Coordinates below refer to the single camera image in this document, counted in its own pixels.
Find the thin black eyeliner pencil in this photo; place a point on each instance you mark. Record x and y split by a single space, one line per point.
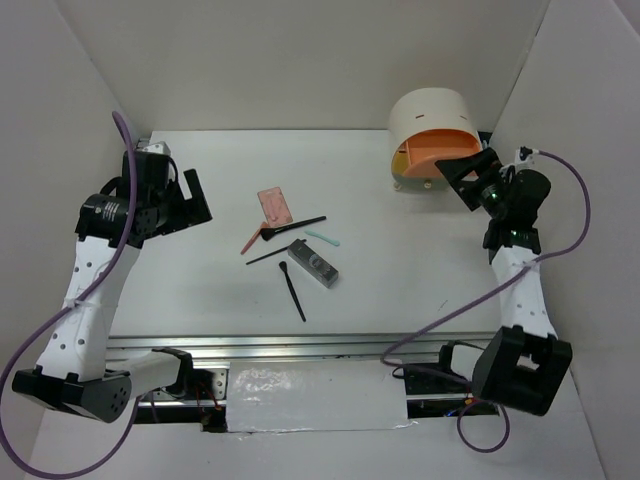
268 255

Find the pink makeup brush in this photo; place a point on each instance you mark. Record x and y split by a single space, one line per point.
253 238

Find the orange drawer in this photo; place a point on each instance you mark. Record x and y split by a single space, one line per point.
425 148

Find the black fan makeup brush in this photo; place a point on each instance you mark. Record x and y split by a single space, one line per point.
267 233

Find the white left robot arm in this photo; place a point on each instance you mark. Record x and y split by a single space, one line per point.
72 374

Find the silver black cosmetics box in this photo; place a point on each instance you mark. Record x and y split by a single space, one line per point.
313 263

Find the teal plastic spatula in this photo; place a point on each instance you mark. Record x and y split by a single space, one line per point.
322 237

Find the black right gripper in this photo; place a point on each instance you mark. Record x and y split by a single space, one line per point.
484 163

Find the cream round drawer organizer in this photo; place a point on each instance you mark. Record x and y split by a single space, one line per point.
422 110

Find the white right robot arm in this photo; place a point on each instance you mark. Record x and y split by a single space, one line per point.
525 362

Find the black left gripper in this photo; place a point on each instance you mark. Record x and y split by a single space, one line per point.
191 211

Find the white foil covered panel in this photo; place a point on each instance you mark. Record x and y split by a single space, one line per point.
326 395

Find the pink makeup palette card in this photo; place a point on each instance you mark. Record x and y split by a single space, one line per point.
274 207

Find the black angled makeup brush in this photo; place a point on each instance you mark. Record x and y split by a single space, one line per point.
284 268

